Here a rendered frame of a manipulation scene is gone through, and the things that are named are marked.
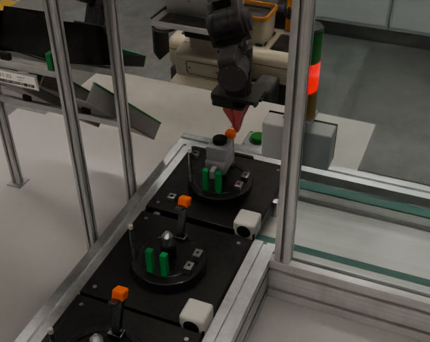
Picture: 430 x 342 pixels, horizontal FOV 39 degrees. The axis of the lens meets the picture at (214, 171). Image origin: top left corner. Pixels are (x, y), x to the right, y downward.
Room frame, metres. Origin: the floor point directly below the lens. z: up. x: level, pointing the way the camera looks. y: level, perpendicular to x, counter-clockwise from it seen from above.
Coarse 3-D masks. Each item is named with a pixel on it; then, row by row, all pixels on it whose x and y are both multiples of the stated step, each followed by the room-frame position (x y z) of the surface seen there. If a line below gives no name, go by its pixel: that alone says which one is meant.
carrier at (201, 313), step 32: (128, 224) 0.81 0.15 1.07; (160, 224) 0.93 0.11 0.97; (192, 224) 0.93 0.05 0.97; (128, 256) 0.84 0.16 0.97; (160, 256) 0.77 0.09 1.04; (192, 256) 0.80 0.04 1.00; (224, 256) 0.84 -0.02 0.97; (96, 288) 0.76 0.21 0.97; (128, 288) 0.76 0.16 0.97; (160, 288) 0.75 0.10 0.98; (192, 288) 0.76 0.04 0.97; (224, 288) 0.76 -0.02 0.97; (160, 320) 0.69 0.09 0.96; (192, 320) 0.67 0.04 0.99
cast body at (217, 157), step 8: (216, 136) 1.06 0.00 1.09; (224, 136) 1.06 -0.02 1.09; (208, 144) 1.05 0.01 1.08; (216, 144) 1.04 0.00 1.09; (224, 144) 1.04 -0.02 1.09; (232, 144) 1.06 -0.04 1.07; (208, 152) 1.03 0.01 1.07; (216, 152) 1.03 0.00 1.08; (224, 152) 1.02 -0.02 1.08; (232, 152) 1.06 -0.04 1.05; (208, 160) 1.03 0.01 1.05; (216, 160) 1.03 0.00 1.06; (224, 160) 1.02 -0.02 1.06; (232, 160) 1.06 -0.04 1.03; (208, 168) 1.03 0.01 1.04; (216, 168) 1.02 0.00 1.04; (224, 168) 1.02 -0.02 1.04
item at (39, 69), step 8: (16, 56) 1.18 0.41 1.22; (24, 56) 1.17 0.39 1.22; (0, 64) 0.98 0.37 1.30; (8, 64) 0.97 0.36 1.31; (16, 64) 0.97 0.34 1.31; (24, 64) 0.96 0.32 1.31; (32, 64) 0.96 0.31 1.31; (40, 64) 0.96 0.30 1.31; (72, 64) 1.13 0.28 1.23; (80, 64) 1.12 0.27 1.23; (88, 64) 1.11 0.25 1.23; (32, 72) 0.95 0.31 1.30; (40, 72) 0.95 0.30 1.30; (48, 72) 0.94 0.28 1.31; (96, 72) 1.11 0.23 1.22; (104, 72) 1.10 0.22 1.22
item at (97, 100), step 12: (48, 84) 1.13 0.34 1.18; (96, 84) 1.07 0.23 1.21; (84, 96) 1.21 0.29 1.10; (96, 96) 1.07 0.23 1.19; (108, 96) 1.10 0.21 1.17; (96, 108) 1.06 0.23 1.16; (108, 108) 1.09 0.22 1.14; (132, 108) 1.16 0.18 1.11; (132, 120) 1.15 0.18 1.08; (144, 120) 1.19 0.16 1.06; (156, 120) 1.22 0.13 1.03; (144, 132) 1.18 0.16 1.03; (156, 132) 1.22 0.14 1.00
